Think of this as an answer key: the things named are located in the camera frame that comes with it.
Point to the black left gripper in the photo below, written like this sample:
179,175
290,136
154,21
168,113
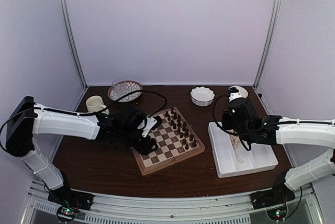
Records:
145,148

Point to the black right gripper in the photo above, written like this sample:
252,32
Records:
225,124

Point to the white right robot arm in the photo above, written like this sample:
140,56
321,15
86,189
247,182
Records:
307,132

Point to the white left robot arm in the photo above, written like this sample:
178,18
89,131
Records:
30,119

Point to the pile of white chess pieces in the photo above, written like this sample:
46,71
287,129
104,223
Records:
235,141

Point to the dark chess piece corner rook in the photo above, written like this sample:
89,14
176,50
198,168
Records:
194,144

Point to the dark chess pieces row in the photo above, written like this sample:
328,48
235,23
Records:
176,128

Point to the wooden chess board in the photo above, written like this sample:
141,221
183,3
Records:
167,154

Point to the cream round bowl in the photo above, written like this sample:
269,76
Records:
243,91

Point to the cream ceramic mug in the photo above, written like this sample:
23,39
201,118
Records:
95,103

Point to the patterned brown rim plate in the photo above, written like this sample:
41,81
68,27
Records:
133,92

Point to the clear drinking glass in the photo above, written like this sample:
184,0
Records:
119,87

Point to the white scalloped bowl black rim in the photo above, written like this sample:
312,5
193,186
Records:
202,96

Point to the white plastic divided tray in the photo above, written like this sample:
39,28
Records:
259,159

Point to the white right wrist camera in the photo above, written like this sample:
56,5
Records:
234,93

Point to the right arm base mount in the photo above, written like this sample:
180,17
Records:
275,200

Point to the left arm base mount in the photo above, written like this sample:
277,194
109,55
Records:
70,201

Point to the right aluminium frame post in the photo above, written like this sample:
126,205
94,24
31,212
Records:
275,11

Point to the aluminium frame post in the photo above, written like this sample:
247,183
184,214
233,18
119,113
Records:
71,43
275,11

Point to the left aluminium frame post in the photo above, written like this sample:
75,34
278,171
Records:
71,43

